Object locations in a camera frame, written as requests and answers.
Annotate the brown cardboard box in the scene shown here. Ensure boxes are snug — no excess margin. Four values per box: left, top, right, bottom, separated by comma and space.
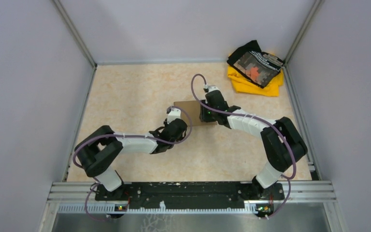
174, 100, 217, 127

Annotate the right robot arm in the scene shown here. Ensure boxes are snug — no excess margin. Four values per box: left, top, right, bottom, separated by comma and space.
200, 87, 308, 199

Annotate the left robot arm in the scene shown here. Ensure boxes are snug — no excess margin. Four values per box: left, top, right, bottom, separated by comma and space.
73, 119, 187, 200

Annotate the yellow folded cloth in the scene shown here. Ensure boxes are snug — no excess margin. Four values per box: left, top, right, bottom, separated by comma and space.
227, 51, 285, 97

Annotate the black printed folded shirt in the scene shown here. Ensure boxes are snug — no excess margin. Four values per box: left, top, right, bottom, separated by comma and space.
227, 40, 285, 88

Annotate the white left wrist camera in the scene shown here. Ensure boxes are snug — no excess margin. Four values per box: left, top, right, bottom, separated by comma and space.
166, 107, 181, 124

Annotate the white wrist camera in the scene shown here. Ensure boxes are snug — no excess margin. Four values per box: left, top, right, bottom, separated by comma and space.
203, 85, 219, 93
166, 107, 181, 124

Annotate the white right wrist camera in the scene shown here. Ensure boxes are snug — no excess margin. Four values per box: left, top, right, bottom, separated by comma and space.
203, 85, 219, 93

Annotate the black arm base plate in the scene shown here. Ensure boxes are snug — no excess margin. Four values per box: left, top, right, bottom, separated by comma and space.
95, 181, 285, 210

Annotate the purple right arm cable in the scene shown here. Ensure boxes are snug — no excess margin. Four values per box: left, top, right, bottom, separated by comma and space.
190, 73, 298, 219

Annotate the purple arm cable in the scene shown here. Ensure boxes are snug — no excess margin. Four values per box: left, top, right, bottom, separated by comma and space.
72, 105, 193, 222
190, 73, 298, 219

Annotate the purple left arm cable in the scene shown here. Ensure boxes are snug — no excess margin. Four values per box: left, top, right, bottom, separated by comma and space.
72, 105, 193, 222

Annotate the aluminium front rail frame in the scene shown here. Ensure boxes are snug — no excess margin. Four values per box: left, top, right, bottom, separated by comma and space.
47, 181, 337, 215

